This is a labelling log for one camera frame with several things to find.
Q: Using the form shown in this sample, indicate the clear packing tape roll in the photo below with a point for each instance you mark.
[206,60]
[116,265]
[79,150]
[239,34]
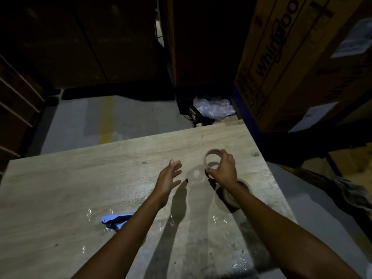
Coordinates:
[229,200]

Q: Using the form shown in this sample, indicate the cardboard tape core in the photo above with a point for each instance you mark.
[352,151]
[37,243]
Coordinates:
[209,155]

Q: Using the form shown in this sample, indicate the person's right hand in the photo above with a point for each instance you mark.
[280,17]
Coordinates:
[226,174]

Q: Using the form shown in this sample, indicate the grey crumpled cloth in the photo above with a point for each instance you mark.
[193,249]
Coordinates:
[351,194]

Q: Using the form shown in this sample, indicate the crumpled clear plastic wrap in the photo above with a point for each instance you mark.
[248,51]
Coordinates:
[213,107]

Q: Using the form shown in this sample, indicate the blue tape dispenser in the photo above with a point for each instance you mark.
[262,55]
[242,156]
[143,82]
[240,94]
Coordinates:
[112,219]

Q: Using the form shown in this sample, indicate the person's right forearm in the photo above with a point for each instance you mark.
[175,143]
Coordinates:
[284,238]

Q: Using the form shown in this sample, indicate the dark brown cardboard box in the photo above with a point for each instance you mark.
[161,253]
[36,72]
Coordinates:
[125,34]
[37,40]

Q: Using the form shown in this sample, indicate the white printed paper label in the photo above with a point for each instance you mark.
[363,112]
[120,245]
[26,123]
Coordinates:
[353,39]

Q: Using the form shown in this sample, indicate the large printed cardboard box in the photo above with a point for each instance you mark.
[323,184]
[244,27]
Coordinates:
[305,60]

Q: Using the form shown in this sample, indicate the person's left hand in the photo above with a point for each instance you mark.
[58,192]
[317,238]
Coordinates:
[167,183]

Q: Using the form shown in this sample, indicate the blue metal rack post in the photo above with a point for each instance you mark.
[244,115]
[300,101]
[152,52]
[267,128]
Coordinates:
[247,119]

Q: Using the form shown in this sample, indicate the person's left forearm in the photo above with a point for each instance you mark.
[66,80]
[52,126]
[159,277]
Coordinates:
[122,244]

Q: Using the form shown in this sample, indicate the tall dark cardboard box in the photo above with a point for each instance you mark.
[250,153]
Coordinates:
[209,37]

